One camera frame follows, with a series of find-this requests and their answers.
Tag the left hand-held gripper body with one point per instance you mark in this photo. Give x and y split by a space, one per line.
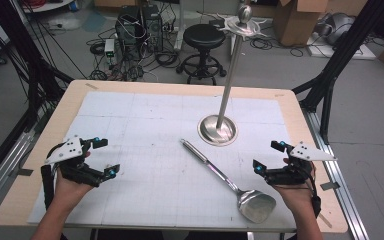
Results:
69 148

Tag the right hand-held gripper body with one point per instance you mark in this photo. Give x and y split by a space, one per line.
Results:
305 153

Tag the metal spatula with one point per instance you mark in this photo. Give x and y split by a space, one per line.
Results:
257 206

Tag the metal utensil stand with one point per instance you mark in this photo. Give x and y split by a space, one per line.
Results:
217 131

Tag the person's right hand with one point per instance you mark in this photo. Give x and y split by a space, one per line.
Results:
296 196

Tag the person's left hand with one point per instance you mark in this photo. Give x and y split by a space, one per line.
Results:
67 191

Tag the wooden table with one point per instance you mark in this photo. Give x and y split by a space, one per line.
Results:
46 133

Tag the grey tape piece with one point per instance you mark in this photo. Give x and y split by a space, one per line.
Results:
25 172
330 186

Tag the white grid mat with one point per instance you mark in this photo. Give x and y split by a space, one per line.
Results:
153 186

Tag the person's dark clothing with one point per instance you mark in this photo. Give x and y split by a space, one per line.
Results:
166 235

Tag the white power box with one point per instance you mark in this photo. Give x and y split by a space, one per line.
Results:
109 47

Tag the white flat board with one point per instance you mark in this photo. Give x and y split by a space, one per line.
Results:
356 51

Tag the black computer tower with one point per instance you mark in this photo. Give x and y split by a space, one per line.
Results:
128 31
153 26

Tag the large cardboard box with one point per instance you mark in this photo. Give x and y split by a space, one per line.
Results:
298 23

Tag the grey rounded device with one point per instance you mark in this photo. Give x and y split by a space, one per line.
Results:
338 28

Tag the black round stool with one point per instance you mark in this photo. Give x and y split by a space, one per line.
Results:
204 36

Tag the white desk leg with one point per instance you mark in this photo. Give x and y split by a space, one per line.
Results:
180 23

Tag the aluminium rail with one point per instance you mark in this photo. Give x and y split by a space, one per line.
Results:
3 170
345 196

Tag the black metal frame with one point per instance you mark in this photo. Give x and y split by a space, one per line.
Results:
343 53
23 56

